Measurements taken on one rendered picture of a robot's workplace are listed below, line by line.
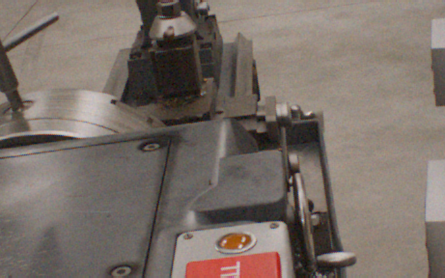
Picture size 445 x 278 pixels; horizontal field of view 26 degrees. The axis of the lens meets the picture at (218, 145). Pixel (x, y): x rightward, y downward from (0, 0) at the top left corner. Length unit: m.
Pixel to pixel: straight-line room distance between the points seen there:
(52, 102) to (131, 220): 0.36
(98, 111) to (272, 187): 0.35
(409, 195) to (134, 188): 2.70
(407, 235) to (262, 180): 2.45
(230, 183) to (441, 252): 0.29
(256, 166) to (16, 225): 0.19
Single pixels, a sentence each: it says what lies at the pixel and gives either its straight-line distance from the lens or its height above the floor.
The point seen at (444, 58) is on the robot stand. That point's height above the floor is 1.10.
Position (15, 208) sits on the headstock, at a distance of 0.79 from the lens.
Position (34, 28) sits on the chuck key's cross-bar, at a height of 1.31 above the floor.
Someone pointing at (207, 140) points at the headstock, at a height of 1.25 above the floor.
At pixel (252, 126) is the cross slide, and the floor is 0.96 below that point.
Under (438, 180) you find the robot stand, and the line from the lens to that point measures 1.02.
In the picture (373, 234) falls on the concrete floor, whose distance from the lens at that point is 3.21.
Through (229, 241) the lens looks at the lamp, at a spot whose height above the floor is 1.26.
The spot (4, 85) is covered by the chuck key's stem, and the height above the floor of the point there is 1.27.
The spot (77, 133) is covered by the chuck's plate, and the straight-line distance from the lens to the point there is 0.98.
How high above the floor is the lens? 1.57
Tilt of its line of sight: 23 degrees down
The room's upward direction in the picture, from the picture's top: 10 degrees counter-clockwise
